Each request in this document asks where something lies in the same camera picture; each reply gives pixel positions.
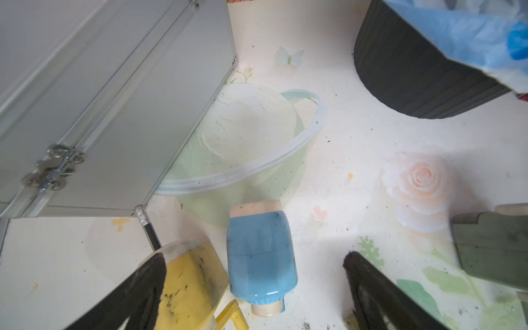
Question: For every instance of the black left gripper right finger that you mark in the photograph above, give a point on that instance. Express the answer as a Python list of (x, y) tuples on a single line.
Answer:
[(377, 300)]

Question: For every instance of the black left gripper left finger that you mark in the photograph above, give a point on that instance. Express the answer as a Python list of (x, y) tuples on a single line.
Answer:
[(133, 304)]

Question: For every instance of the yellow pencil sharpener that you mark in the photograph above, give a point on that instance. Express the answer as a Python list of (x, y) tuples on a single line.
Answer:
[(194, 285)]

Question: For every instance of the blue pencil sharpener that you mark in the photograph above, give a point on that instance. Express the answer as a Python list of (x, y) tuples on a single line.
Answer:
[(261, 260)]

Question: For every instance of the dark green pencil sharpener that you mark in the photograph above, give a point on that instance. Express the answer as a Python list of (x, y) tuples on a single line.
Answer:
[(493, 246)]

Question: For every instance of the floral table mat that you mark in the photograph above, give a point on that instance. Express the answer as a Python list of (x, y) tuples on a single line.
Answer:
[(294, 122)]

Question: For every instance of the silver metal case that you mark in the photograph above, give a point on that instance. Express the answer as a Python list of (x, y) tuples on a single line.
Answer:
[(99, 97)]

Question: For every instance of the black bin with plastic liner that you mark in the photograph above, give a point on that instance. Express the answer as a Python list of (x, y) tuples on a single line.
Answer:
[(439, 59)]

